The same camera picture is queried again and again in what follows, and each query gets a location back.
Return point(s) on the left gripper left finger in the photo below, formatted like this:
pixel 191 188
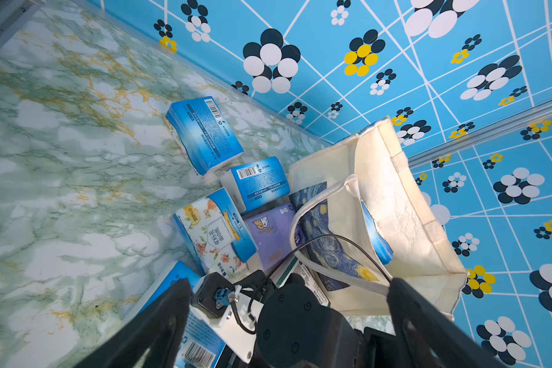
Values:
pixel 154 335

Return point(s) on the purple tissue pack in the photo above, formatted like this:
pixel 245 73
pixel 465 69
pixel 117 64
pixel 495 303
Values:
pixel 270 231

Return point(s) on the orange white tissue pack back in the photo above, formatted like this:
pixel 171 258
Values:
pixel 216 235

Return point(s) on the blue tissue pack back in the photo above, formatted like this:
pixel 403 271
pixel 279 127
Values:
pixel 204 133

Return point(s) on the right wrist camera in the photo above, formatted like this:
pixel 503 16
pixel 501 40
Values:
pixel 230 310

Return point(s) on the cream canvas tote bag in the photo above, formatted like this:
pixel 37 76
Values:
pixel 368 222

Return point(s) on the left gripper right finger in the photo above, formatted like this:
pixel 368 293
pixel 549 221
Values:
pixel 426 337

